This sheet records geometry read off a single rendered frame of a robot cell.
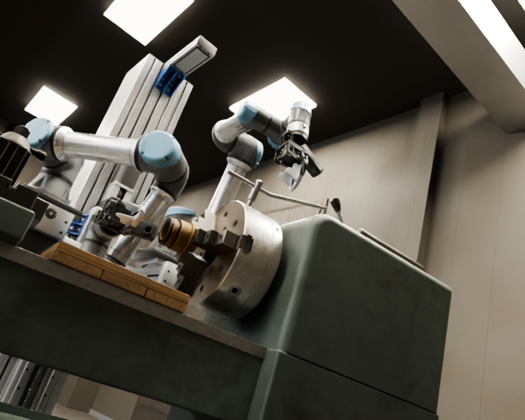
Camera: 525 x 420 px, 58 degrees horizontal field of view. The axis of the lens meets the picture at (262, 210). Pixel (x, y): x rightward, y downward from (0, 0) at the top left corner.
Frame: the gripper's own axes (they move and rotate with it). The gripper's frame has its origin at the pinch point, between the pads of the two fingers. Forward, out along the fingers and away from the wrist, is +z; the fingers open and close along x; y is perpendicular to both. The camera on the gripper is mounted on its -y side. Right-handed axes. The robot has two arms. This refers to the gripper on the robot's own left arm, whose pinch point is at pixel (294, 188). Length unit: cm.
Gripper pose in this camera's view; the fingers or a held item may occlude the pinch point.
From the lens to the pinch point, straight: 149.7
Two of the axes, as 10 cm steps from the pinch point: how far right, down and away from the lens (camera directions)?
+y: -7.9, -4.4, -4.3
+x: 6.0, -3.8, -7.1
